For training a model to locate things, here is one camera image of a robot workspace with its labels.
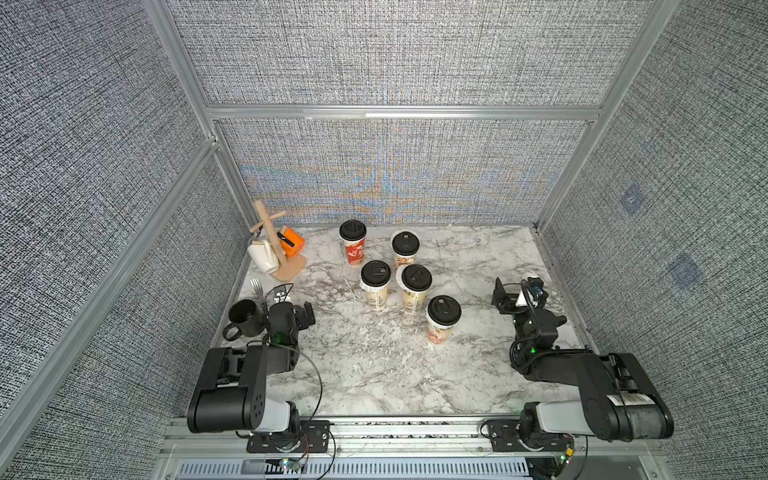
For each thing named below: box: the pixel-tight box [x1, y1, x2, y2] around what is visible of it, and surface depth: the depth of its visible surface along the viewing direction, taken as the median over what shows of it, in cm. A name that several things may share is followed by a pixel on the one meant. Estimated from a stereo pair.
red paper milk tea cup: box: [339, 231, 367, 267], surface depth 102 cm
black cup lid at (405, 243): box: [392, 231, 420, 256], surface depth 94 cm
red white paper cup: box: [394, 251, 419, 271], surface depth 94 cm
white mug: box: [248, 240, 280, 274], surface depth 100 cm
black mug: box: [222, 299, 265, 341], surface depth 90 cm
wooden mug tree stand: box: [249, 200, 307, 281], surface depth 105 cm
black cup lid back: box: [427, 295, 462, 326], surface depth 78 cm
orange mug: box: [277, 225, 305, 257], surface depth 102 cm
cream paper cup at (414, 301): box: [398, 282, 433, 315], surface depth 89 cm
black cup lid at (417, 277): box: [401, 264, 433, 292], surface depth 85 cm
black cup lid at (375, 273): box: [360, 260, 391, 287], surface depth 87 cm
